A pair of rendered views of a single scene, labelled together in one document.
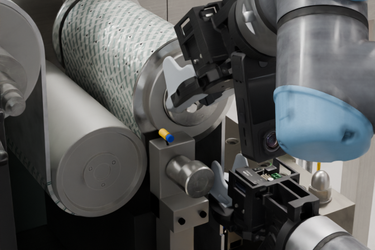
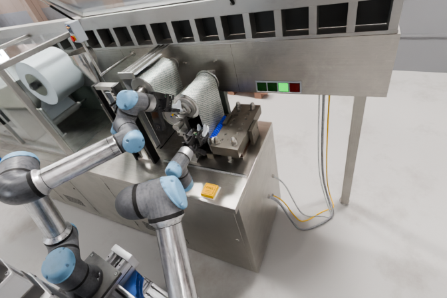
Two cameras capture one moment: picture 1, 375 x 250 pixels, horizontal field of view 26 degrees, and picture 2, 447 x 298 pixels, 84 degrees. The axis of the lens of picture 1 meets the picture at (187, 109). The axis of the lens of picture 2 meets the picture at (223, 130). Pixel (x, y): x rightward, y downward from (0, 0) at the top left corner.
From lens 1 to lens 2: 1.22 m
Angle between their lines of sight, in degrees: 55
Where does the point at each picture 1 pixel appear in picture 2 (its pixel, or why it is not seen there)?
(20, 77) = not seen: hidden behind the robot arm
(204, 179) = (177, 128)
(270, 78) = (155, 114)
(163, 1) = (235, 75)
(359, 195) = (349, 151)
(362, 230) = (351, 163)
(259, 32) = not seen: hidden behind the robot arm
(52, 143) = not seen: hidden behind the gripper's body
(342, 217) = (233, 151)
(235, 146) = (243, 120)
